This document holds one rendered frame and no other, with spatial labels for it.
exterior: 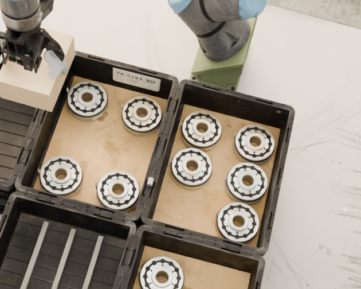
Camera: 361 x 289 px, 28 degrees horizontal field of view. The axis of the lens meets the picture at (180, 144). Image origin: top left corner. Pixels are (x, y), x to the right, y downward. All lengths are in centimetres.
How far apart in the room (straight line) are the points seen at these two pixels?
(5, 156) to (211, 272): 58
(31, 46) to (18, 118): 42
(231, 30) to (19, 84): 64
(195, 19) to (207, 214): 51
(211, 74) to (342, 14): 130
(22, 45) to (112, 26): 76
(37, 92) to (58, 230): 36
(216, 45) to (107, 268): 67
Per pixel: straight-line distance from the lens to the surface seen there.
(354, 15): 324
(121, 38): 215
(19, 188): 169
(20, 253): 174
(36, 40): 150
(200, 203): 178
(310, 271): 191
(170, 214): 176
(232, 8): 180
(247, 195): 177
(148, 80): 184
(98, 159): 181
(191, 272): 172
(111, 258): 172
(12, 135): 186
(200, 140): 181
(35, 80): 159
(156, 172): 169
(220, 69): 199
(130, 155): 182
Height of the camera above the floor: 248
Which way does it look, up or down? 64 degrees down
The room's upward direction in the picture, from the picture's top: 11 degrees clockwise
